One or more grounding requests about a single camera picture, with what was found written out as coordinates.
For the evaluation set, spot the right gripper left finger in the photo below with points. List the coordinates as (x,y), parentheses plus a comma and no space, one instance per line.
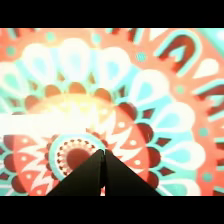
(85,180)

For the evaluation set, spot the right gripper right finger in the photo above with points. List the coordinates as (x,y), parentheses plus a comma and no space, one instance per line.
(126,181)

